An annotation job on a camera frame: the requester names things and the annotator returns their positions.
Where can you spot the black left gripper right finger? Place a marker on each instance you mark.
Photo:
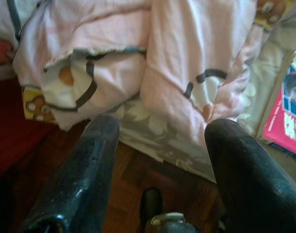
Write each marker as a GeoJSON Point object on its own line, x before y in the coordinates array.
{"type": "Point", "coordinates": [249, 184]}

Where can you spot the pink cartoon print blanket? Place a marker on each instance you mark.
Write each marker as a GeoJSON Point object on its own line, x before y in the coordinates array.
{"type": "Point", "coordinates": [177, 48]}

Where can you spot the bed with beige floral sheet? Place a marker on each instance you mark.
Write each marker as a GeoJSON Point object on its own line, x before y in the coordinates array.
{"type": "Point", "coordinates": [162, 138]}

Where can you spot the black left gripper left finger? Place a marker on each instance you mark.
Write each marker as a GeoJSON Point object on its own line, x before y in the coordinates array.
{"type": "Point", "coordinates": [84, 174]}

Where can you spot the red pillow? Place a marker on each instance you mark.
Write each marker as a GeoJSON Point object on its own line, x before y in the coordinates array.
{"type": "Point", "coordinates": [11, 126]}

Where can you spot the pink and blue magazine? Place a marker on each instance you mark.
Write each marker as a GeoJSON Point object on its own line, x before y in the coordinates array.
{"type": "Point", "coordinates": [286, 126]}

